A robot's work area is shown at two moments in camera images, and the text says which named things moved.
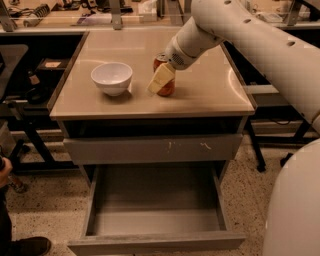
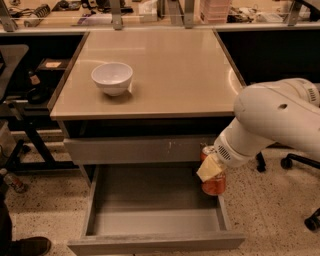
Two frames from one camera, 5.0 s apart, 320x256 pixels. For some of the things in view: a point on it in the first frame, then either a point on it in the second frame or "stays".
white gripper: x=175 y=56 -> x=227 y=154
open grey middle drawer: x=155 y=207 stays
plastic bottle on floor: x=17 y=184 stays
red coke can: x=159 y=60 -> x=211 y=170
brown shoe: x=30 y=246 stays
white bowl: x=114 y=78 stays
